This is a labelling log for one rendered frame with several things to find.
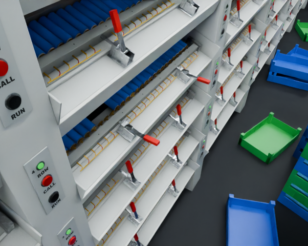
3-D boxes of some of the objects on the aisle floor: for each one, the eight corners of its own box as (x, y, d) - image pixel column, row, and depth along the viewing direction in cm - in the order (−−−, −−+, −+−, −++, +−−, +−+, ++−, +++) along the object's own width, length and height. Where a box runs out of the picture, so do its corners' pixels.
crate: (278, 278, 110) (284, 270, 105) (225, 268, 113) (229, 259, 108) (270, 210, 132) (275, 200, 127) (226, 203, 135) (229, 193, 130)
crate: (267, 121, 178) (271, 111, 172) (297, 138, 166) (302, 129, 161) (237, 143, 164) (240, 133, 158) (268, 164, 152) (272, 154, 147)
